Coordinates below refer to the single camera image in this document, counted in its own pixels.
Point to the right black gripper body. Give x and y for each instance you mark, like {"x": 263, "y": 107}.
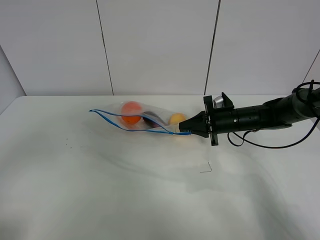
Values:
{"x": 219, "y": 120}

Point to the purple eggplant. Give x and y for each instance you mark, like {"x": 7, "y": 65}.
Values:
{"x": 152, "y": 120}

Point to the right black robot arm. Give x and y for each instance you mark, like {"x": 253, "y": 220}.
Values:
{"x": 280, "y": 113}

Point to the orange fruit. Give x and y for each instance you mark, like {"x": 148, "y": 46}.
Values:
{"x": 130, "y": 112}

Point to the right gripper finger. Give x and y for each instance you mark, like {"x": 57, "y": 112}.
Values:
{"x": 197, "y": 122}
{"x": 200, "y": 133}

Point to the clear blue-zip plastic bag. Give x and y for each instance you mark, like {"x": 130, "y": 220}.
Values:
{"x": 112, "y": 115}

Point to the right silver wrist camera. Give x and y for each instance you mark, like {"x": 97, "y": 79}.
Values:
{"x": 218, "y": 102}

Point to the yellow pear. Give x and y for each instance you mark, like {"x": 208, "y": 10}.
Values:
{"x": 177, "y": 118}

